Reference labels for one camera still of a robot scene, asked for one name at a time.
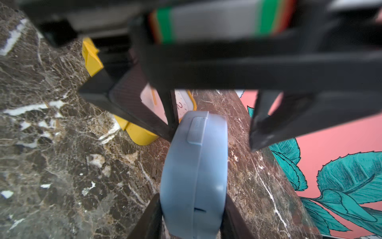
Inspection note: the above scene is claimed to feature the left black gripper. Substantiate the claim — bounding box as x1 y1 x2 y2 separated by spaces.
18 1 382 151

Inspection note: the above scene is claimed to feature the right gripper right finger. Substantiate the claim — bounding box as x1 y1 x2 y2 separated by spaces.
220 194 255 239

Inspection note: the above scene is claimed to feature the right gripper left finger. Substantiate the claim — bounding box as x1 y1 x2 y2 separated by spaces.
127 193 163 239

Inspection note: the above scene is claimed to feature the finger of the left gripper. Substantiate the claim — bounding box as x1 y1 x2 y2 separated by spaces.
78 64 179 142

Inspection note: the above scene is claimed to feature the yellow rectangular alarm clock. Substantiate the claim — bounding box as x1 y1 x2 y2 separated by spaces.
82 37 198 146

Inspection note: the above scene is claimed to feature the light blue small alarm clock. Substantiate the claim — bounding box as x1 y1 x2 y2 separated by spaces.
160 111 228 239

